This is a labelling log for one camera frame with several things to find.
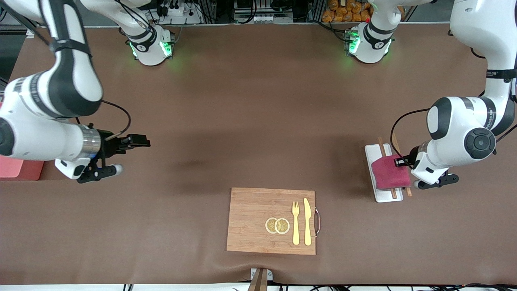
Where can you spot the pink plastic bin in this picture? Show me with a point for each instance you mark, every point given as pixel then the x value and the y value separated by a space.
pixel 20 171

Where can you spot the wooden chopstick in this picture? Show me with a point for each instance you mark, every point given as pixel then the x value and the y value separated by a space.
pixel 381 145
pixel 394 141

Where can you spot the yellow knife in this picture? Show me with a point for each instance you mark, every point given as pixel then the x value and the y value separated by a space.
pixel 307 222

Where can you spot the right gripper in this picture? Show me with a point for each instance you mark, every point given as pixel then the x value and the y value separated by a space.
pixel 108 146

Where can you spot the brown table mat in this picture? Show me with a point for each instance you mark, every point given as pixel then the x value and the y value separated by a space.
pixel 363 242

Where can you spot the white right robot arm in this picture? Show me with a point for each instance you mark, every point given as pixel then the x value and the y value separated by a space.
pixel 72 81

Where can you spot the red cloth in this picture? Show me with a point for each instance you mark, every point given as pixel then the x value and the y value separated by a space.
pixel 387 173

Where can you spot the white rectangular tray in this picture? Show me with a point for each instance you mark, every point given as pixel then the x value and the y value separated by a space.
pixel 385 195

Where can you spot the yellow fork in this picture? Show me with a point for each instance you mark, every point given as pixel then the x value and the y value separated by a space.
pixel 296 226

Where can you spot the lemon slice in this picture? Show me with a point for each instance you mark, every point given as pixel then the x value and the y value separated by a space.
pixel 282 226
pixel 270 225

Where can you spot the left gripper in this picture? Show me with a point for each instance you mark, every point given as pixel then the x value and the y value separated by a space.
pixel 412 156

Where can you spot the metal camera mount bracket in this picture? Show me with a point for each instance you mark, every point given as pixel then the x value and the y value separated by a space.
pixel 260 279

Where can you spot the white power strip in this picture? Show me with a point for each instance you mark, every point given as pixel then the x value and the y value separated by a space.
pixel 177 14

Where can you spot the wooden cutting board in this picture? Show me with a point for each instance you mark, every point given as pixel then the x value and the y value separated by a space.
pixel 250 222

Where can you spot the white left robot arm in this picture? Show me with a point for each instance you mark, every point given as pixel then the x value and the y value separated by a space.
pixel 460 129

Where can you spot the pile of orange items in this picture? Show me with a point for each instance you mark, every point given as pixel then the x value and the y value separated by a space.
pixel 347 12

